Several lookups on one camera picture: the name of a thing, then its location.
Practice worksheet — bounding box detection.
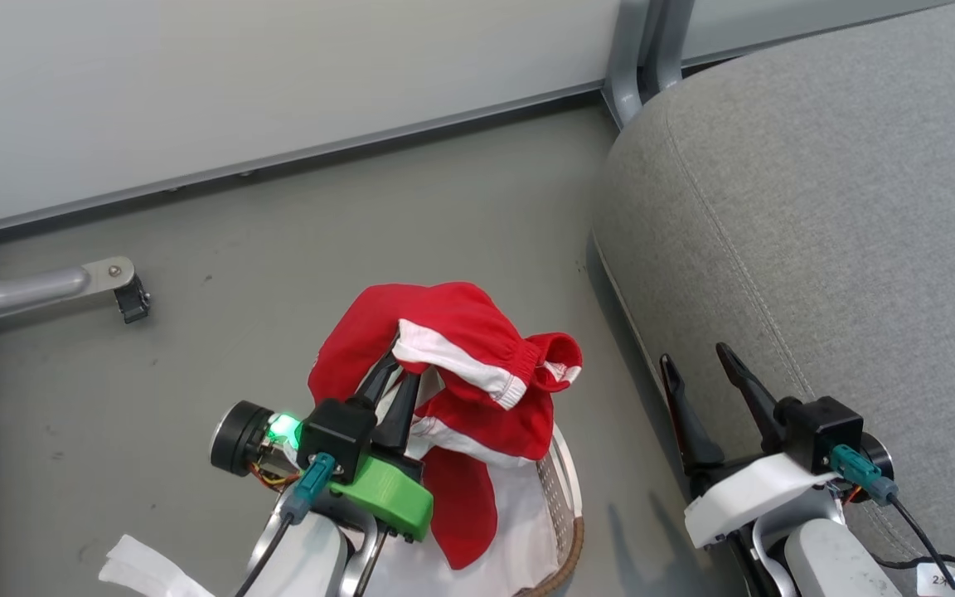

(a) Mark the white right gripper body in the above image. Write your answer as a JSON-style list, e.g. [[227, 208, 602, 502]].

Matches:
[[681, 452, 839, 550]]

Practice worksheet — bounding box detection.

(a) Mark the red white-trimmed garment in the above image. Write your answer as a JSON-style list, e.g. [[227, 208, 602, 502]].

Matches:
[[307, 281, 584, 572]]

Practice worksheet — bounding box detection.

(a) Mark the white fabric strip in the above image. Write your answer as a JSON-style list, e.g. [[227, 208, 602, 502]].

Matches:
[[98, 534, 217, 597]]

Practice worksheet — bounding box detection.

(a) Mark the black foot pad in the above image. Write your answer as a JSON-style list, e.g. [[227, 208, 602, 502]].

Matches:
[[114, 274, 153, 325]]

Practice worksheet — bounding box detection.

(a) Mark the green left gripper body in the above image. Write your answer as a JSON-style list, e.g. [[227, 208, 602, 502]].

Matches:
[[328, 448, 435, 543]]

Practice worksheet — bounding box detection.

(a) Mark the white garment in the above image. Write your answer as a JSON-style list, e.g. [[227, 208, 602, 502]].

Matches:
[[360, 369, 568, 597]]

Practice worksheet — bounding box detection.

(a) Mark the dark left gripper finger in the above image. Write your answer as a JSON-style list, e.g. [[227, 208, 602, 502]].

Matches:
[[356, 348, 403, 408], [373, 372, 421, 454]]

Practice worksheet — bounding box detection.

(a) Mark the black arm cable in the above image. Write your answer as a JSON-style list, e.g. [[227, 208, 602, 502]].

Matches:
[[233, 452, 338, 597], [829, 444, 955, 597]]

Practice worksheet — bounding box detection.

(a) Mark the white cable label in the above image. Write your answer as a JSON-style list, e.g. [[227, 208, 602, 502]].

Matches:
[[914, 563, 955, 597]]

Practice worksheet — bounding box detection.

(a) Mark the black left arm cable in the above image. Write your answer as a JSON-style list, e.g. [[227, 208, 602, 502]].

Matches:
[[233, 452, 338, 597]]

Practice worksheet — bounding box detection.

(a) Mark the perforated white laundry basket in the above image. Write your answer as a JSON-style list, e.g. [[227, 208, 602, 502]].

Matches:
[[512, 421, 587, 597]]

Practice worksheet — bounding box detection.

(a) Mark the grey metal support leg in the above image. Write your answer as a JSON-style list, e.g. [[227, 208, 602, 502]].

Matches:
[[0, 255, 138, 326]]

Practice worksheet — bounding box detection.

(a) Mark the grey metal partition post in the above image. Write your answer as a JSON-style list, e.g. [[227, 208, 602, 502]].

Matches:
[[601, 0, 696, 130]]

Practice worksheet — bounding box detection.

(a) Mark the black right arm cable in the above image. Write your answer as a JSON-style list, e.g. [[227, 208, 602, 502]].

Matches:
[[829, 444, 955, 597]]

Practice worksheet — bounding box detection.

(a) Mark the grey fabric sofa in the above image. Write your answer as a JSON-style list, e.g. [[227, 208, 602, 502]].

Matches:
[[591, 0, 955, 597]]

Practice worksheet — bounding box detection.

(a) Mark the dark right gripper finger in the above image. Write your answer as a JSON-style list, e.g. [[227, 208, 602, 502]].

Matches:
[[660, 353, 727, 476], [715, 342, 787, 456]]

